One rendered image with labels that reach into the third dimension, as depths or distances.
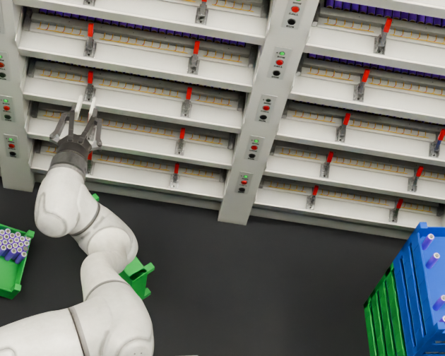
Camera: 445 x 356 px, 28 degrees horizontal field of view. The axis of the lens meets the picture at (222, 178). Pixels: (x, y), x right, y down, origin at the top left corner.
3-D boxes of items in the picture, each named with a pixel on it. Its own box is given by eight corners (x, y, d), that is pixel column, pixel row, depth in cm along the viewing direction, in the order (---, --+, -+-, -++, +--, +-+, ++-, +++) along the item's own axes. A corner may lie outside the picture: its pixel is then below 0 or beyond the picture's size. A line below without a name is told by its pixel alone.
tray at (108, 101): (240, 133, 248) (244, 123, 239) (24, 99, 245) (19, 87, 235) (249, 67, 253) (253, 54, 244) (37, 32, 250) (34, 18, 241)
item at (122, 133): (230, 169, 264) (235, 157, 251) (27, 138, 261) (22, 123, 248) (239, 106, 270) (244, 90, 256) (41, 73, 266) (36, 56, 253)
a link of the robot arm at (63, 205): (33, 175, 209) (71, 208, 216) (18, 224, 198) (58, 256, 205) (66, 157, 204) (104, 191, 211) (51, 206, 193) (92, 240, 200)
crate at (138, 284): (129, 309, 270) (150, 294, 273) (132, 281, 253) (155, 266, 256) (73, 236, 280) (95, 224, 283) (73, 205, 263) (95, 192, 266)
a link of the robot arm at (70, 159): (83, 196, 213) (87, 178, 217) (85, 169, 207) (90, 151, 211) (46, 189, 212) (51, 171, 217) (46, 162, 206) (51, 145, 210)
